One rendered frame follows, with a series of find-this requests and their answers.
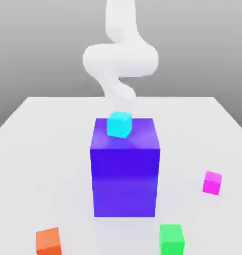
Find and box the small orange cube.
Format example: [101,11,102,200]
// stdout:
[35,227,62,255]

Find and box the small green cube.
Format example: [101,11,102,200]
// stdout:
[159,224,185,255]

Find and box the small magenta cube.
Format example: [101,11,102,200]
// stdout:
[202,170,223,196]

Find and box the small cyan cube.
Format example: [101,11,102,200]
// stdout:
[106,111,133,139]

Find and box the large blue box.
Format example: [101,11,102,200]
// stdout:
[89,118,161,218]

